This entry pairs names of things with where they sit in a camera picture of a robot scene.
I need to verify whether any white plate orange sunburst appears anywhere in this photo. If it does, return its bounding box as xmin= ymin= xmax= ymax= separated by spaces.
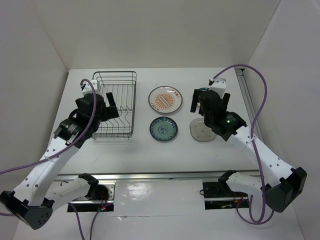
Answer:
xmin=148 ymin=86 xmax=183 ymax=114

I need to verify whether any clear glass plate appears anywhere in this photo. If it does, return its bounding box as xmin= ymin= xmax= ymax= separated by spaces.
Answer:
xmin=189 ymin=118 xmax=217 ymax=142

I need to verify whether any blue patterned plate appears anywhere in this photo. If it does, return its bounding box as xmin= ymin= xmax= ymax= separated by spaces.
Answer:
xmin=149 ymin=116 xmax=178 ymax=142

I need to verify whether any white plate teal red rim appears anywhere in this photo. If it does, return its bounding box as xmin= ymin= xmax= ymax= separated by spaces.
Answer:
xmin=198 ymin=87 xmax=210 ymax=92

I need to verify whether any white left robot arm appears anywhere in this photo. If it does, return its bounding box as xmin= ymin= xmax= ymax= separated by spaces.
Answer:
xmin=0 ymin=92 xmax=119 ymax=230

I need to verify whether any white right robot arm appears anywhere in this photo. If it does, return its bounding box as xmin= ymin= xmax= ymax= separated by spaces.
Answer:
xmin=190 ymin=89 xmax=307 ymax=213

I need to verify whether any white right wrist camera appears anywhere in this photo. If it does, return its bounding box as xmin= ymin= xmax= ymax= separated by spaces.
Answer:
xmin=209 ymin=77 xmax=226 ymax=99

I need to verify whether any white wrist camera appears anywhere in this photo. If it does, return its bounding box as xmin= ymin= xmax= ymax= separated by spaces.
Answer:
xmin=209 ymin=77 xmax=226 ymax=99
xmin=80 ymin=79 xmax=101 ymax=96

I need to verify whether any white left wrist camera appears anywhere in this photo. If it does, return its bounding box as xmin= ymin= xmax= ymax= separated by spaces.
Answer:
xmin=80 ymin=79 xmax=101 ymax=96

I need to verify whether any grey wire dish rack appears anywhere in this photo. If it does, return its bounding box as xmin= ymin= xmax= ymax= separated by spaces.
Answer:
xmin=92 ymin=71 xmax=137 ymax=140

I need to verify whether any aluminium side rail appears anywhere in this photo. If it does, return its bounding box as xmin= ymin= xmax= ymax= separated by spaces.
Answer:
xmin=234 ymin=67 xmax=264 ymax=142

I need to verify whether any aluminium front rail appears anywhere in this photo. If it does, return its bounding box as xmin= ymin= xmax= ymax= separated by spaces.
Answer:
xmin=53 ymin=170 xmax=261 ymax=181

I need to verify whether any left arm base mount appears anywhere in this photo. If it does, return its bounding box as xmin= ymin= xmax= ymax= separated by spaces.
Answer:
xmin=71 ymin=181 xmax=116 ymax=213

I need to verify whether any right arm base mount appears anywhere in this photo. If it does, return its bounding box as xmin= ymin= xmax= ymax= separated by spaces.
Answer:
xmin=199 ymin=181 xmax=249 ymax=210

